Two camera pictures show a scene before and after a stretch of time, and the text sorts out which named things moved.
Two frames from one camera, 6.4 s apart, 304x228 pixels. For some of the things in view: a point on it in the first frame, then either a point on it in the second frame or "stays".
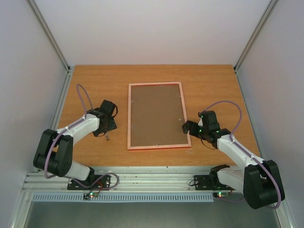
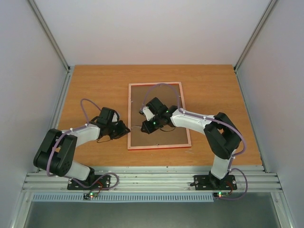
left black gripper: x=112 y=126 to x=123 y=131
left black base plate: x=104 y=183 stays
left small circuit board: x=87 y=196 stays
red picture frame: x=156 y=113 stays
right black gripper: x=192 y=128 to x=147 y=124
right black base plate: x=203 y=183 stays
